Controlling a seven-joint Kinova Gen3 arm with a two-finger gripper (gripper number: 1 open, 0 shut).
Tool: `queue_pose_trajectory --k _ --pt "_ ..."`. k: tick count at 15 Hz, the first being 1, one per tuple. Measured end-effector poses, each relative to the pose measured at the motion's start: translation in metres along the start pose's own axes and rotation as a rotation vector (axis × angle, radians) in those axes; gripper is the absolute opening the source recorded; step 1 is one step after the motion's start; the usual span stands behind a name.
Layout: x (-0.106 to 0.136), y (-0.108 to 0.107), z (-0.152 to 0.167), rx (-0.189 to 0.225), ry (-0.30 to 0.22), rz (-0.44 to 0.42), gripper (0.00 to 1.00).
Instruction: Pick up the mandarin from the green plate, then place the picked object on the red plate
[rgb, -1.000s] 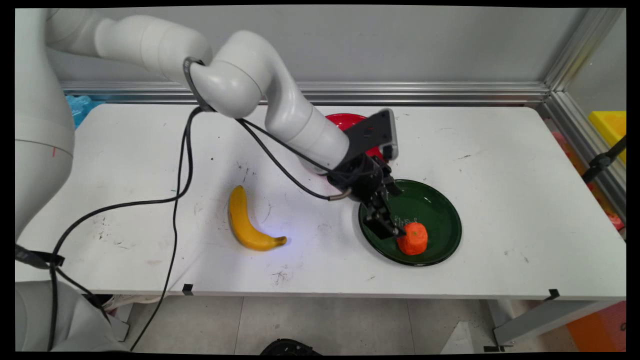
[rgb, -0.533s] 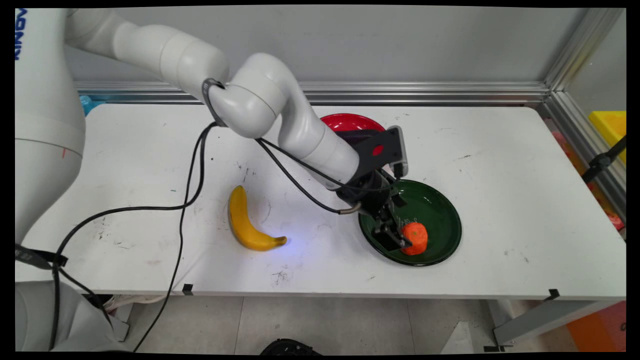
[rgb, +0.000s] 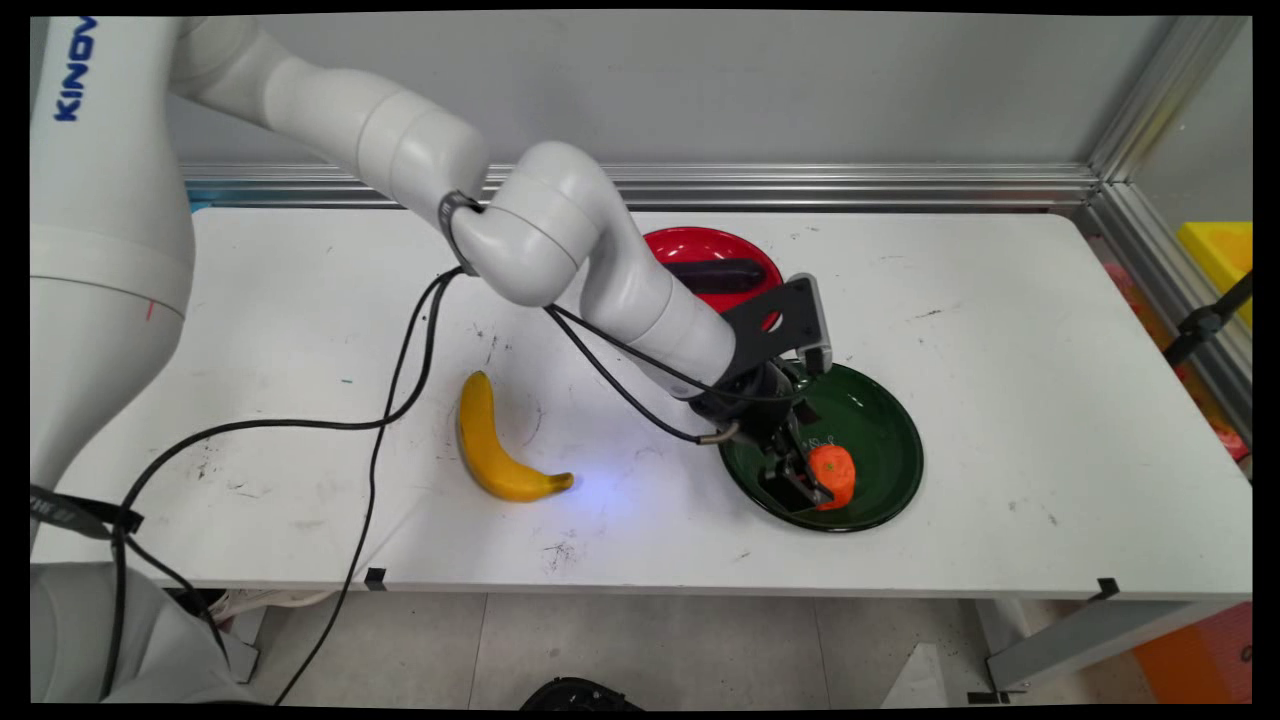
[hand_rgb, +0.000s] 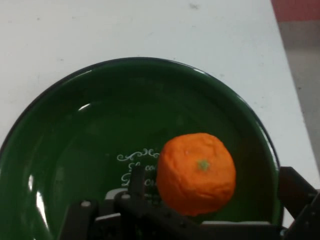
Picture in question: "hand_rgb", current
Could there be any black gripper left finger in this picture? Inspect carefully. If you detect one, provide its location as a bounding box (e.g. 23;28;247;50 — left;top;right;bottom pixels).
57;166;166;240

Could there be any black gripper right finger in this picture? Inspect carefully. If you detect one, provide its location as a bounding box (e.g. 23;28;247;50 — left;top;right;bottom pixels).
278;166;320;240

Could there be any orange toy mandarin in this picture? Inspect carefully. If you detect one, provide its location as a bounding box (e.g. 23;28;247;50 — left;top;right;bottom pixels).
155;132;237;217

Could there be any green round plate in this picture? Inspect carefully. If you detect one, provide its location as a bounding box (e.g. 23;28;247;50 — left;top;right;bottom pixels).
0;57;285;240

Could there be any pink red floor mat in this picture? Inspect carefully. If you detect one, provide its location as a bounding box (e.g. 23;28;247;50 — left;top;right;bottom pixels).
270;0;320;23

